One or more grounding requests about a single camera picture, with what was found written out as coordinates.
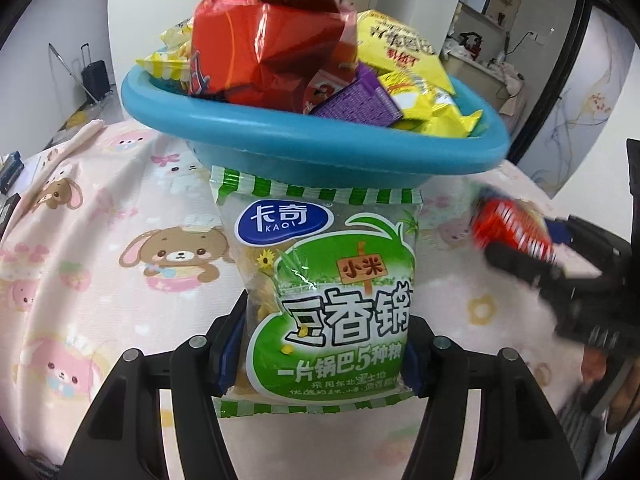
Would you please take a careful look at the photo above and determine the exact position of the black suitcase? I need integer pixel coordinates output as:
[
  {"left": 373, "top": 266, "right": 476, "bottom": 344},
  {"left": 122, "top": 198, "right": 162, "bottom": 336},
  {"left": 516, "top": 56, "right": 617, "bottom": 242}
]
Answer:
[{"left": 80, "top": 44, "right": 110, "bottom": 107}]

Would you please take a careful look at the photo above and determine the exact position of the mop handle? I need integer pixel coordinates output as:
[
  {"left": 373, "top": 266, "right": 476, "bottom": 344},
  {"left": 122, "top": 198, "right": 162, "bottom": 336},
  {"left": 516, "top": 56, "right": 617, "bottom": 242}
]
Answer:
[{"left": 47, "top": 42, "right": 102, "bottom": 107}]

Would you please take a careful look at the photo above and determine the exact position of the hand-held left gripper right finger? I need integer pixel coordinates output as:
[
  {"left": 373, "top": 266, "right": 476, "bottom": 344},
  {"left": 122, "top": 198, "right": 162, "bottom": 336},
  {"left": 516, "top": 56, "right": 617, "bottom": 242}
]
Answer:
[{"left": 400, "top": 316, "right": 577, "bottom": 480}]

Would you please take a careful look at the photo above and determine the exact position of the yellow label cracker packet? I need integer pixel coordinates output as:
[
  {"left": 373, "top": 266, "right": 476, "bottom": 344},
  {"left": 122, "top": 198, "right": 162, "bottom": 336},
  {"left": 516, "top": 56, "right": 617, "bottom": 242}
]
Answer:
[{"left": 136, "top": 46, "right": 193, "bottom": 94}]

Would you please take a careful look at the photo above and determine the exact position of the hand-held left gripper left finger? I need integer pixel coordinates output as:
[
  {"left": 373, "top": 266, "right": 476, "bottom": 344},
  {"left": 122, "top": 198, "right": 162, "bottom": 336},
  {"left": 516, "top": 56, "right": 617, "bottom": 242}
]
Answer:
[{"left": 62, "top": 294, "right": 251, "bottom": 480}]

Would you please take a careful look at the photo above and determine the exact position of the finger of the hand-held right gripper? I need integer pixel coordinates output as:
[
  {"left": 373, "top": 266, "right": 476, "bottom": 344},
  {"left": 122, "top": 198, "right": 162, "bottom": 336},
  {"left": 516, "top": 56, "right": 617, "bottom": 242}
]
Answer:
[
  {"left": 485, "top": 241, "right": 568, "bottom": 303},
  {"left": 544, "top": 214, "right": 632, "bottom": 273}
]

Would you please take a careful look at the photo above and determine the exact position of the green label snack packet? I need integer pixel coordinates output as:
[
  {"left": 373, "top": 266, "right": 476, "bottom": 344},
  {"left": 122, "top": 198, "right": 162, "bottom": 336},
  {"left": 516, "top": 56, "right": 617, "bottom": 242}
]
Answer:
[{"left": 210, "top": 165, "right": 426, "bottom": 419}]

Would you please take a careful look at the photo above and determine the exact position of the purple snack packet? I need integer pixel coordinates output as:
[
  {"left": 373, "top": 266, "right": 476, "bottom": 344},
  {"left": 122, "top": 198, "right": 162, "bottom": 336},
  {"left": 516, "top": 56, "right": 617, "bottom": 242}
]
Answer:
[{"left": 312, "top": 65, "right": 404, "bottom": 129}]

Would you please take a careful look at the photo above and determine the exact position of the blue plastic basin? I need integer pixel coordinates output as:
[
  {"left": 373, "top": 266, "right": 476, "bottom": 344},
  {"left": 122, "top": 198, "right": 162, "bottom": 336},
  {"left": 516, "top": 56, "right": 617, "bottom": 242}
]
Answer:
[{"left": 121, "top": 45, "right": 511, "bottom": 192}]

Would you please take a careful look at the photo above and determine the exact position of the small yellow snack packet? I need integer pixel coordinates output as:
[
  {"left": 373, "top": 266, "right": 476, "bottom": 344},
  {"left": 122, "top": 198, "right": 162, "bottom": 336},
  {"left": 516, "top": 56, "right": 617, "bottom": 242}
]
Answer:
[{"left": 377, "top": 71, "right": 482, "bottom": 139}]

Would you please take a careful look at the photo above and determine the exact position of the person's right hand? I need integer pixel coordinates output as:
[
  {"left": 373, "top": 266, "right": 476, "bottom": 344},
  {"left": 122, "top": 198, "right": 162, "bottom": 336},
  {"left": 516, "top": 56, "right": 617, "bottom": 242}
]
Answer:
[{"left": 606, "top": 360, "right": 635, "bottom": 434}]

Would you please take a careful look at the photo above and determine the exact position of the large yellow snack packet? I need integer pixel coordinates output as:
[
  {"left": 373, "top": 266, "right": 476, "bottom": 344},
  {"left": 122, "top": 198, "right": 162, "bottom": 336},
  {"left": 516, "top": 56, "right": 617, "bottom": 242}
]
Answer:
[{"left": 356, "top": 9, "right": 457, "bottom": 96}]

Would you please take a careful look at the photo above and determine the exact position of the pink printed blanket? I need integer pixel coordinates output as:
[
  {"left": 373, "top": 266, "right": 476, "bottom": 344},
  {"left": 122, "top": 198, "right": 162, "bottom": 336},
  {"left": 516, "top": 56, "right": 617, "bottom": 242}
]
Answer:
[{"left": 0, "top": 115, "right": 640, "bottom": 480}]

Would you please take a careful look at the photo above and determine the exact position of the red striped snack packet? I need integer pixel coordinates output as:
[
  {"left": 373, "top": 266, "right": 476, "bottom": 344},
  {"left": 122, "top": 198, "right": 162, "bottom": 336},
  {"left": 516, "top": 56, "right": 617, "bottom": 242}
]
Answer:
[{"left": 472, "top": 187, "right": 557, "bottom": 265}]

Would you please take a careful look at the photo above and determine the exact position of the red snack bag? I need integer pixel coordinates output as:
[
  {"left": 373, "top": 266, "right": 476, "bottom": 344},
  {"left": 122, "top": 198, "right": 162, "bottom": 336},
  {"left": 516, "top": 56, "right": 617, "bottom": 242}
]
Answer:
[{"left": 189, "top": 0, "right": 359, "bottom": 107}]

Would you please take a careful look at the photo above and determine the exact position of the red cartoon snack packet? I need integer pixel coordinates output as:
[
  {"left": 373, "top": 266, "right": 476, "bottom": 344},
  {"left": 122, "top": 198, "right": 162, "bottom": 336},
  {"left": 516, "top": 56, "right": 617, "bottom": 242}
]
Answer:
[{"left": 300, "top": 69, "right": 362, "bottom": 114}]

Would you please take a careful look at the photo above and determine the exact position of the white cluttered counter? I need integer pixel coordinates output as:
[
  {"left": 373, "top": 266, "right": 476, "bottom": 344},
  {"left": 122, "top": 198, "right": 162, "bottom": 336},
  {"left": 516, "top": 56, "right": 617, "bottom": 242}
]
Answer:
[{"left": 442, "top": 30, "right": 527, "bottom": 117}]

